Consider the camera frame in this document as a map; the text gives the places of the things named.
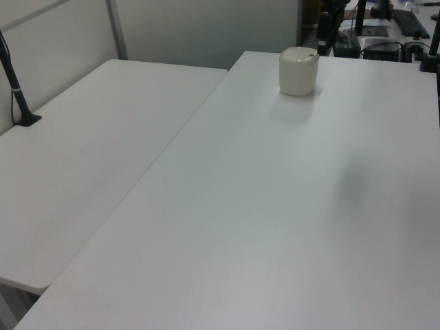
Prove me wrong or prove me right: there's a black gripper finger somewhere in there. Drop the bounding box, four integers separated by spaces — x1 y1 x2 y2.
318 12 331 47
330 14 342 46

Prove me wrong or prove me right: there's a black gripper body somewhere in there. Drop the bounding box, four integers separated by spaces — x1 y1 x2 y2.
321 0 348 17

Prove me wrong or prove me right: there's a dark grey desk device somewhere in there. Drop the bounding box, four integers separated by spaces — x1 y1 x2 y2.
333 30 361 58

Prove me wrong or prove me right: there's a black monitor stand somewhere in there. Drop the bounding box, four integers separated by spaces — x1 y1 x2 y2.
355 0 391 37

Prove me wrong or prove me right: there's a black electronics box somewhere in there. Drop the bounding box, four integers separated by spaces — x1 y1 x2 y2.
362 37 404 61

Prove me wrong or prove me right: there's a black keyboard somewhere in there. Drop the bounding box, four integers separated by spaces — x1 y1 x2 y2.
391 8 432 39

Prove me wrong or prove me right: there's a white side table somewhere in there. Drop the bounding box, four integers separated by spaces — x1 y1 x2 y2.
0 58 229 290

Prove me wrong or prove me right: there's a black clamped camera pole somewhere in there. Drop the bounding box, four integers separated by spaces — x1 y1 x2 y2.
418 12 440 74

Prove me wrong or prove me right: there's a grey metal partition post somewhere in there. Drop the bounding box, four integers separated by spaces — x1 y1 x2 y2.
105 0 129 61

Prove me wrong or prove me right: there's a black camera stand with cable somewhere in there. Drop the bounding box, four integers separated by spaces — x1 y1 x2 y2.
0 30 43 129

